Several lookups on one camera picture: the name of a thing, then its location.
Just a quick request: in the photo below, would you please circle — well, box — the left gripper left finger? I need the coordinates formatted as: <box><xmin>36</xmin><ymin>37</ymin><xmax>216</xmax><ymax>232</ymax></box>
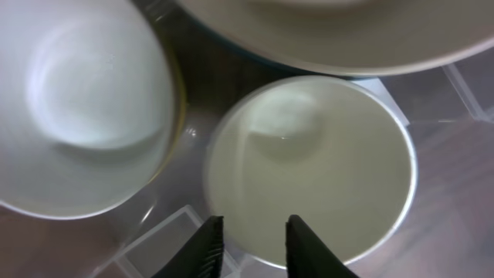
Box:
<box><xmin>152</xmin><ymin>216</ymin><xmax>225</xmax><ymax>278</ymax></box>

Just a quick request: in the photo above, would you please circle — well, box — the large beige bowl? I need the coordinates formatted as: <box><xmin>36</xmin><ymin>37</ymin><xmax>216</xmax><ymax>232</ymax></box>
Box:
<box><xmin>180</xmin><ymin>0</ymin><xmax>493</xmax><ymax>76</ymax></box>

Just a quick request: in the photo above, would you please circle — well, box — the yellow bowl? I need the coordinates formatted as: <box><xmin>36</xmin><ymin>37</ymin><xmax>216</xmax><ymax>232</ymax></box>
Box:
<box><xmin>147</xmin><ymin>39</ymin><xmax>188</xmax><ymax>185</ymax></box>

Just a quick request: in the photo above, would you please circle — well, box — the cream white cup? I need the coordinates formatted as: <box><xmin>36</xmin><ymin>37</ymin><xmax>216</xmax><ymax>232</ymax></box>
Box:
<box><xmin>203</xmin><ymin>76</ymin><xmax>418</xmax><ymax>268</ymax></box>

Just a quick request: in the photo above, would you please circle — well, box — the clear plastic storage bin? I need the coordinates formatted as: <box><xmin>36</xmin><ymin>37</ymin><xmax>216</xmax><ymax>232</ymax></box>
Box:
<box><xmin>0</xmin><ymin>0</ymin><xmax>494</xmax><ymax>278</ymax></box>

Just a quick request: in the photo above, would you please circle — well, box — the white bowl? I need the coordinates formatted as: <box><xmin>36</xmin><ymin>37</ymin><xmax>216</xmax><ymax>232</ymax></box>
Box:
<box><xmin>1</xmin><ymin>0</ymin><xmax>179</xmax><ymax>220</ymax></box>

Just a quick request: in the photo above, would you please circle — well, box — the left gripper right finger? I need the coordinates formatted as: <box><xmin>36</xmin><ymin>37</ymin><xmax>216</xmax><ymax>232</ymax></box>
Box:
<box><xmin>285</xmin><ymin>215</ymin><xmax>359</xmax><ymax>278</ymax></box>

